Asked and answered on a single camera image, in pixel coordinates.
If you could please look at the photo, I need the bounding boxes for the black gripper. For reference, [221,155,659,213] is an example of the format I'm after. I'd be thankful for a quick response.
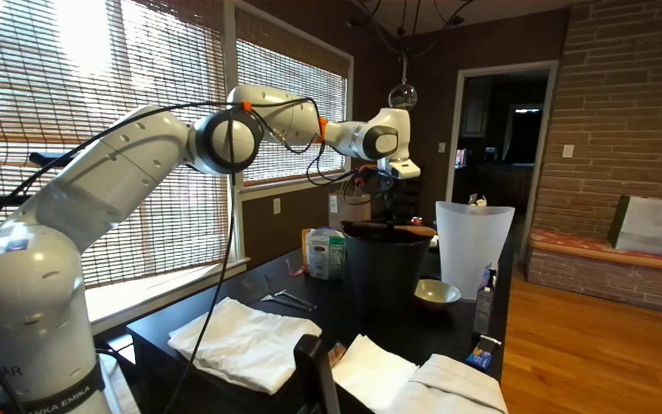
[364,170,400,229]

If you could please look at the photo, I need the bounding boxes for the black plastic bucket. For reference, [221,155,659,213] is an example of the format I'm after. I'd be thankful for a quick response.
[340,219,434,328]

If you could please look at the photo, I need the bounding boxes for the large white folded cloth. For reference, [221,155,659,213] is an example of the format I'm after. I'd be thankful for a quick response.
[166,297,324,398]

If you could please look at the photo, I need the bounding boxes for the white paper towel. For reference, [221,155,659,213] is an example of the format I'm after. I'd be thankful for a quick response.
[332,334,420,414]

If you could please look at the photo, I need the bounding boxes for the metal serving fork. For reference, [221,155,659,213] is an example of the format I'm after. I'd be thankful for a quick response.
[262,287,319,310]

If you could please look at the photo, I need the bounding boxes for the small white folded cloth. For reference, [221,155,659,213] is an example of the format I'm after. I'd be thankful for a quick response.
[379,352,511,414]

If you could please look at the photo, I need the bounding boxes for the green and white pouch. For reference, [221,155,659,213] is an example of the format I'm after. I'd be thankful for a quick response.
[303,226,349,284]

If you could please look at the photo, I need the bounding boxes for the wide bamboo window blind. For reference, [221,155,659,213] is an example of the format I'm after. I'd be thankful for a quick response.
[0,0,229,290]

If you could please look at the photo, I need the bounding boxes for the hanging glass globe lamp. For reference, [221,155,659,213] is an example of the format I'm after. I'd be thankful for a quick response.
[386,54,420,114]

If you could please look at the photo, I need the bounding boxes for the narrow bamboo window blind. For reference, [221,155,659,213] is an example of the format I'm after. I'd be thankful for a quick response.
[235,38,351,184]

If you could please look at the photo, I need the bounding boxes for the white paper bag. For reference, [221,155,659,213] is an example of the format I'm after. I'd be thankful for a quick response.
[613,194,662,261]

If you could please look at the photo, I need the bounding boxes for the clear spray bottle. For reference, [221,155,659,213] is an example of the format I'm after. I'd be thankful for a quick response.
[471,263,502,338]

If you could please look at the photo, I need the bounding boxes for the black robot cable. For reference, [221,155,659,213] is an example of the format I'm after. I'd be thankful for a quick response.
[0,94,364,414]

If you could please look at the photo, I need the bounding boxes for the black wooden chair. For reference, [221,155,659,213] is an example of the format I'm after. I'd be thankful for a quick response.
[292,334,343,414]

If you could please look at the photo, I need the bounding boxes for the white translucent bin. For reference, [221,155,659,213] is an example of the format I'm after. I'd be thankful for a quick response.
[433,201,517,303]

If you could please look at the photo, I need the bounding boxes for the small blue packet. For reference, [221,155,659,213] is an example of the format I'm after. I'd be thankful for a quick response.
[464,334,504,376]

